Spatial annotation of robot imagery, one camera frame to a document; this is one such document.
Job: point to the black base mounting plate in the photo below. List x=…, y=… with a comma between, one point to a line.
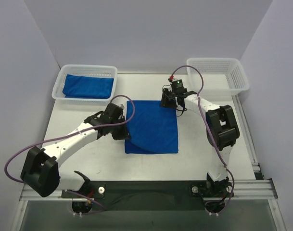
x=182, y=195

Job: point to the empty white plastic basket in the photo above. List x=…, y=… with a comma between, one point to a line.
x=87, y=71

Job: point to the white basket with towels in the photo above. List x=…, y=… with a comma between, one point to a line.
x=222, y=76

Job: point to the blue towels pile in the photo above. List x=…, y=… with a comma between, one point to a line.
x=153, y=129

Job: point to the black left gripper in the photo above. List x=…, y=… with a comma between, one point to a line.
x=121, y=132

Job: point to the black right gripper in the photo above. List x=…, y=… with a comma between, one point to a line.
x=168, y=100

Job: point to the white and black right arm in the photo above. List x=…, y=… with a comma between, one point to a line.
x=222, y=129

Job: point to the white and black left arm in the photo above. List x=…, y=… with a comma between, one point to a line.
x=41, y=167

